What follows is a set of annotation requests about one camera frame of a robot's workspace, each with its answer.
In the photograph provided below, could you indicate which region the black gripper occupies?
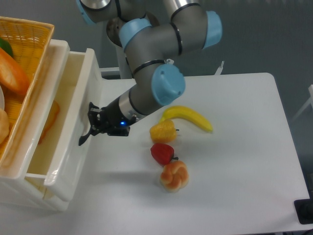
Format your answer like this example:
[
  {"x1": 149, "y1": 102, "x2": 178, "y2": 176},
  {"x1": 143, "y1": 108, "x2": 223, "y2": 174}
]
[{"x1": 88, "y1": 98, "x2": 136, "y2": 137}]

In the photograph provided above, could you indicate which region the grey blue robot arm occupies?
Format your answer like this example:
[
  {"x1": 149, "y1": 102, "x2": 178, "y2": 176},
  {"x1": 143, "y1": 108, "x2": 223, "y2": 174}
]
[{"x1": 77, "y1": 0, "x2": 223, "y2": 142}]

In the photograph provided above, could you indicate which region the white drawer cabinet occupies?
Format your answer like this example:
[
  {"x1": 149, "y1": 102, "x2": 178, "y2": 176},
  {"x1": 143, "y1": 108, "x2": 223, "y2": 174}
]
[{"x1": 0, "y1": 40, "x2": 70, "y2": 209}]

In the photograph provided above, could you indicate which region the toast bread slice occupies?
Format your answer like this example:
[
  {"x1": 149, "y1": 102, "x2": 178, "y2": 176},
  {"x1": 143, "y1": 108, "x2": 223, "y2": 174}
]
[{"x1": 38, "y1": 100, "x2": 60, "y2": 144}]

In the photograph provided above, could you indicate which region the yellow bell pepper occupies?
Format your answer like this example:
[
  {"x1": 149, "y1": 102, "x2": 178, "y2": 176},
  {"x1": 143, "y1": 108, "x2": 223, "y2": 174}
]
[{"x1": 149, "y1": 119, "x2": 179, "y2": 143}]

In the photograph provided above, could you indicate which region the red bell pepper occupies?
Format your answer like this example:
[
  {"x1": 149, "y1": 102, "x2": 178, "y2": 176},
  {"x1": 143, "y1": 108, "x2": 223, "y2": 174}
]
[{"x1": 150, "y1": 143, "x2": 179, "y2": 166}]

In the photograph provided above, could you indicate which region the yellow banana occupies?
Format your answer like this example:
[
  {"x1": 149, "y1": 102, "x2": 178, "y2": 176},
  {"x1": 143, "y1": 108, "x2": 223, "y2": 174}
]
[{"x1": 159, "y1": 106, "x2": 213, "y2": 133}]

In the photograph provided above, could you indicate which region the round bun in basket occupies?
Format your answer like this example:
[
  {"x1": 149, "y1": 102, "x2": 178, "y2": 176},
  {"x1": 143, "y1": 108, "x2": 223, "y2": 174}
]
[{"x1": 0, "y1": 109, "x2": 10, "y2": 144}]

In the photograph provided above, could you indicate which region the orange baguette loaf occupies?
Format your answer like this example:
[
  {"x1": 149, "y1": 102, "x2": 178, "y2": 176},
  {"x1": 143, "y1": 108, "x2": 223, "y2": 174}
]
[{"x1": 0, "y1": 48, "x2": 30, "y2": 95}]

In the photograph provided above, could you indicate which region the knotted bread roll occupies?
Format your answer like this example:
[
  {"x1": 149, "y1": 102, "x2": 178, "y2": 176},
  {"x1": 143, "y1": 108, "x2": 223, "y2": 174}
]
[{"x1": 160, "y1": 161, "x2": 189, "y2": 192}]

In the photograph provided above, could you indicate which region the yellow woven basket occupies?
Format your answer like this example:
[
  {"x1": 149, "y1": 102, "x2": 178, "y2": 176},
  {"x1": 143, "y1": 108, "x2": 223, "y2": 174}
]
[{"x1": 0, "y1": 16, "x2": 54, "y2": 163}]

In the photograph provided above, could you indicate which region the green pepper in basket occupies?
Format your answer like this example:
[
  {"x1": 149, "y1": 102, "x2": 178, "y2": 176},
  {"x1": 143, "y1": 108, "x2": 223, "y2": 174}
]
[{"x1": 0, "y1": 38, "x2": 14, "y2": 58}]

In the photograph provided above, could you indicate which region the black device at edge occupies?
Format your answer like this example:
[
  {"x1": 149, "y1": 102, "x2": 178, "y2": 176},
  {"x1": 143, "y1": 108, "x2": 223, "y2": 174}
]
[{"x1": 294, "y1": 199, "x2": 313, "y2": 225}]

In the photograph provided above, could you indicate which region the white frame at right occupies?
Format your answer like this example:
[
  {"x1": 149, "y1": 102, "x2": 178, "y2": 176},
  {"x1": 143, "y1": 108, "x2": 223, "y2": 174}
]
[{"x1": 291, "y1": 85, "x2": 313, "y2": 123}]

